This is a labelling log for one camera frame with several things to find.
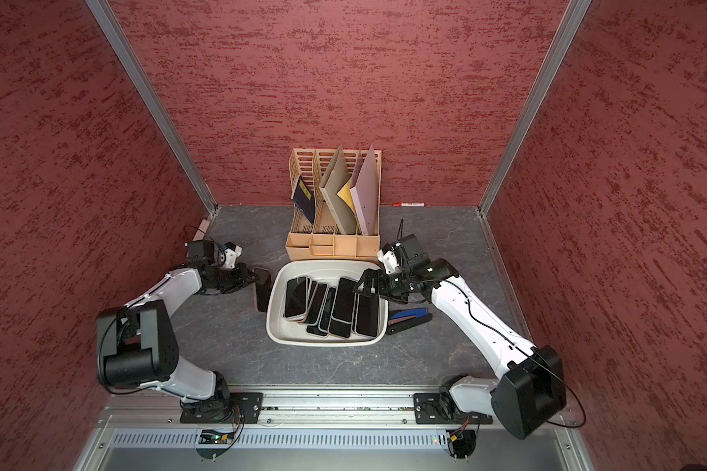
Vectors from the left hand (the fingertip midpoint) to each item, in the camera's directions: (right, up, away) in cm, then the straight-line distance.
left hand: (256, 282), depth 90 cm
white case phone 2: (+27, -12, -3) cm, 30 cm away
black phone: (+1, -2, +2) cm, 3 cm away
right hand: (+35, -2, -14) cm, 38 cm away
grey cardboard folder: (+25, +34, 0) cm, 42 cm away
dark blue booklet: (+11, +29, +20) cm, 37 cm away
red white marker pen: (+54, +28, +35) cm, 70 cm away
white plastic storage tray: (+10, -15, -3) cm, 19 cm away
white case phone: (+35, -11, +1) cm, 37 cm away
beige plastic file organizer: (+20, +13, +12) cm, 27 cm away
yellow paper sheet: (+28, +27, -1) cm, 40 cm away
